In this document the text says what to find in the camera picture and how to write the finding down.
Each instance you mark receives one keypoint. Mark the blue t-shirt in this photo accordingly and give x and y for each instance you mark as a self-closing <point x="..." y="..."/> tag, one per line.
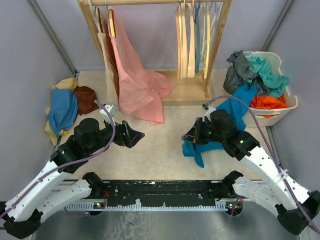
<point x="237" y="110"/>

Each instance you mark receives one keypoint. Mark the white laundry basket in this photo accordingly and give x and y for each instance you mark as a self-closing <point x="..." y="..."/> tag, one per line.
<point x="268" y="118"/>

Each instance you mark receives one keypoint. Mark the cream wooden hanger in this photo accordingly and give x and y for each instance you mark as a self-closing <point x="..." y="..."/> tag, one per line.
<point x="184" y="41"/>

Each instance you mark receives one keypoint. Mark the yellow hanger holding pink shirt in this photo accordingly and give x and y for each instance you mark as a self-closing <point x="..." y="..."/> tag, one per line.
<point x="111" y="20"/>

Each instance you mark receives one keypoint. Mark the light wooden hanger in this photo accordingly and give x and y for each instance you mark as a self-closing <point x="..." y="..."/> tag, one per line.
<point x="192" y="43"/>

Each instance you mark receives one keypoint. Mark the brown shirt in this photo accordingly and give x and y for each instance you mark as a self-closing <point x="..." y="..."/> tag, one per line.
<point x="85" y="100"/>

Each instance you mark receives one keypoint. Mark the orange hanger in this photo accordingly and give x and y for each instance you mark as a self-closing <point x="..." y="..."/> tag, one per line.
<point x="178" y="43"/>

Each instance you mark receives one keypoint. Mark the yellow shirt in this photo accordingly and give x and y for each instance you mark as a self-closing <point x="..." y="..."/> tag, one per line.
<point x="71" y="84"/>

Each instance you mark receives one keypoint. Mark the pink hanging t-shirt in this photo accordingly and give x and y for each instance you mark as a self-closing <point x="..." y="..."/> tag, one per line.
<point x="140" y="91"/>

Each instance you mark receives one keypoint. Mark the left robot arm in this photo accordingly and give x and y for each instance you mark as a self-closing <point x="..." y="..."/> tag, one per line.
<point x="24" y="214"/>

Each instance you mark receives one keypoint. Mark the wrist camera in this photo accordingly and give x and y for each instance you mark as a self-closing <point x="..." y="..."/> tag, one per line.
<point x="208" y="110"/>
<point x="112" y="109"/>

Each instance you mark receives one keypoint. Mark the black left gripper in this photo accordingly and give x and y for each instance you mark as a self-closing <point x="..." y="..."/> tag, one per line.
<point x="131" y="138"/>

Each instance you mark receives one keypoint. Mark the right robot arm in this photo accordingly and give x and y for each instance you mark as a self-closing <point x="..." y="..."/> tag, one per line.
<point x="293" y="205"/>

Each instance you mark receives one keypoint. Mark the blue hanger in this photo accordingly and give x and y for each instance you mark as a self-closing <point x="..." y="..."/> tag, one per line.
<point x="197" y="35"/>

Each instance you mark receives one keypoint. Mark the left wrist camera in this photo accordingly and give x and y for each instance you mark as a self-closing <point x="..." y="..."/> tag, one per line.
<point x="112" y="109"/>

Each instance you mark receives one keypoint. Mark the teal shirt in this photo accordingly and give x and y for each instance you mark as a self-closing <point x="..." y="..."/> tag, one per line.
<point x="268" y="84"/>

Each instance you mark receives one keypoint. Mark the white hanger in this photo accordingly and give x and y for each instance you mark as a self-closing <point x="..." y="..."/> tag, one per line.
<point x="214" y="24"/>

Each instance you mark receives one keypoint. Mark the beige hanging t-shirt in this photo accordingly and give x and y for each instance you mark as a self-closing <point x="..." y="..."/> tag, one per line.
<point x="111" y="70"/>

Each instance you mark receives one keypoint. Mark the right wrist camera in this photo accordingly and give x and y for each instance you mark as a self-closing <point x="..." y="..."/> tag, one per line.
<point x="208" y="110"/>

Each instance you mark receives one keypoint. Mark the grey shirt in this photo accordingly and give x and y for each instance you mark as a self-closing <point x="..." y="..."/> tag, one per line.
<point x="240" y="73"/>

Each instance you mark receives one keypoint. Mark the orange shirt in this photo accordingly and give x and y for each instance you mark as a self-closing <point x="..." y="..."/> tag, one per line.
<point x="269" y="103"/>

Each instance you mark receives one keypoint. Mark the wooden clothes rack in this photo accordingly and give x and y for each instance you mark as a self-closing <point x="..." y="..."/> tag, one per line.
<point x="189" y="91"/>

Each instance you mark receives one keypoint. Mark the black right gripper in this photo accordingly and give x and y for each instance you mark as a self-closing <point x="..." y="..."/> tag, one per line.
<point x="194" y="135"/>

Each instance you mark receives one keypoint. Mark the light blue ribbed shirt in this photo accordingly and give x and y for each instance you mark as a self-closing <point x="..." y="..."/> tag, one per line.
<point x="63" y="110"/>

